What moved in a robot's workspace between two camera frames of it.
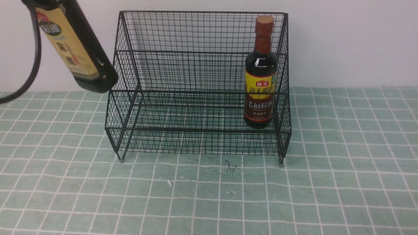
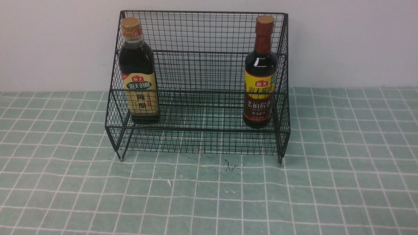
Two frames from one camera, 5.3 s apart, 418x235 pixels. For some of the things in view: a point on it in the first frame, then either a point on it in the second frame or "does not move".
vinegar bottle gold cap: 91,71 → 136,63
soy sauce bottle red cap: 261,84 does not move
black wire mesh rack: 197,83 does not move
